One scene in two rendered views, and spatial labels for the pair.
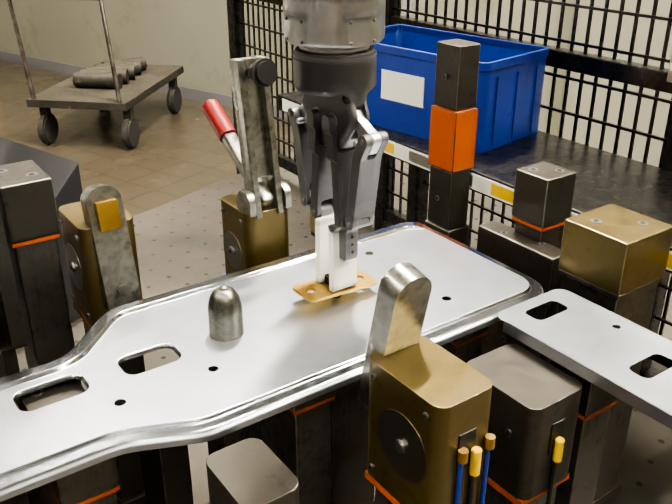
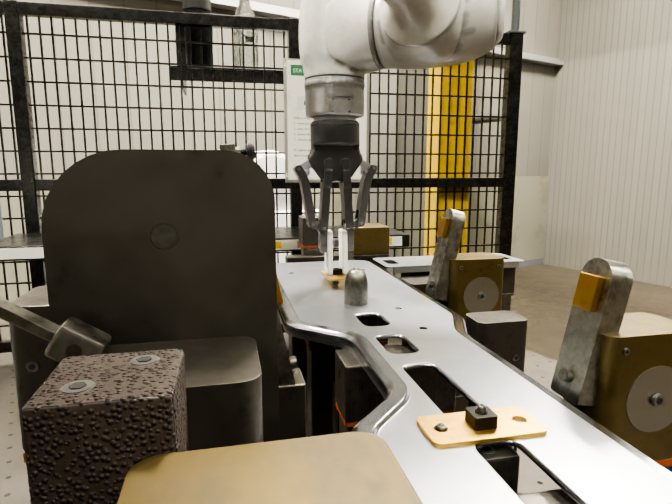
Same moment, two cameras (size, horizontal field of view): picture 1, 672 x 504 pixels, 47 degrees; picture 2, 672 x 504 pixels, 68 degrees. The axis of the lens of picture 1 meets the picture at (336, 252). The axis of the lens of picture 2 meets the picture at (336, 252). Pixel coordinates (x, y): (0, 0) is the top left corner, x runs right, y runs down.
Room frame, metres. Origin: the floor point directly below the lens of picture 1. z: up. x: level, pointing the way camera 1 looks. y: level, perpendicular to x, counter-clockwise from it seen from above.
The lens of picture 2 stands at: (0.40, 0.72, 1.18)
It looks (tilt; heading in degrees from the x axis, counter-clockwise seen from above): 9 degrees down; 292
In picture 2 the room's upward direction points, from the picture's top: straight up
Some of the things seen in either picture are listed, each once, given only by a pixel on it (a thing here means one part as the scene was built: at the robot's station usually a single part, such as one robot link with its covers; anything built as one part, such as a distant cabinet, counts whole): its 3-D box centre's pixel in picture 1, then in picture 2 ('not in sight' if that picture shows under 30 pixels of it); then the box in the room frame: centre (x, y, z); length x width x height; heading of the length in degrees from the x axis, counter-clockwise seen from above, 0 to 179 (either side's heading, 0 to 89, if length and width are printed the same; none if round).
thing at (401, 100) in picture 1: (435, 82); not in sight; (1.23, -0.16, 1.09); 0.30 x 0.17 x 0.13; 44
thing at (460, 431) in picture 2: not in sight; (480, 419); (0.43, 0.38, 1.01); 0.08 x 0.04 x 0.01; 35
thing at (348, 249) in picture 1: (353, 237); (354, 234); (0.68, -0.02, 1.08); 0.03 x 0.01 x 0.05; 35
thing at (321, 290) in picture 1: (335, 281); (336, 272); (0.70, 0.00, 1.02); 0.08 x 0.04 x 0.01; 125
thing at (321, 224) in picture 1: (329, 247); (328, 252); (0.71, 0.01, 1.05); 0.03 x 0.01 x 0.07; 125
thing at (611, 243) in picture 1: (594, 365); (365, 305); (0.75, -0.30, 0.88); 0.08 x 0.08 x 0.36; 35
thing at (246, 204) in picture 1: (246, 201); not in sight; (0.80, 0.10, 1.06); 0.03 x 0.01 x 0.03; 35
